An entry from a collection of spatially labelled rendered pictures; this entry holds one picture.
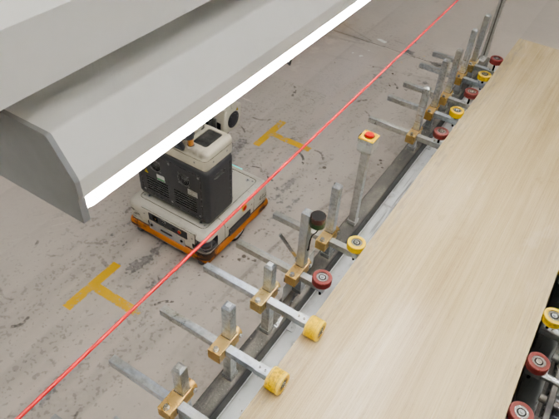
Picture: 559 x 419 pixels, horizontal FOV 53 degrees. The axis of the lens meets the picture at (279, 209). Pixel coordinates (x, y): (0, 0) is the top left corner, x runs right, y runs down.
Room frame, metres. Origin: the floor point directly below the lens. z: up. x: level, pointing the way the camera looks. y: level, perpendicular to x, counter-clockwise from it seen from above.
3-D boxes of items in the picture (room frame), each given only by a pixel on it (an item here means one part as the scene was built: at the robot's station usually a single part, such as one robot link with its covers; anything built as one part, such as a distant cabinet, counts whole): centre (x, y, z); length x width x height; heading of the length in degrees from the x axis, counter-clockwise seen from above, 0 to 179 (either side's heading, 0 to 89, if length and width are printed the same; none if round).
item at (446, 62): (2.83, -0.86, 0.92); 0.04 x 0.04 x 0.48; 60
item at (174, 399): (0.86, 0.28, 0.95); 0.14 x 0.06 x 0.05; 150
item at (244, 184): (2.62, 0.51, 0.16); 0.67 x 0.64 x 0.25; 150
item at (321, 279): (1.44, -0.19, 0.85); 0.08 x 0.08 x 0.11
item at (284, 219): (1.74, -0.17, 0.83); 0.43 x 0.03 x 0.04; 60
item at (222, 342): (1.08, 0.16, 0.95); 0.14 x 0.06 x 0.05; 150
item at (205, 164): (2.54, 0.56, 0.59); 0.55 x 0.34 x 0.83; 60
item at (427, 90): (2.61, -0.73, 0.87); 0.04 x 0.04 x 0.48; 60
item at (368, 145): (1.97, -0.36, 1.18); 0.07 x 0.07 x 0.08; 60
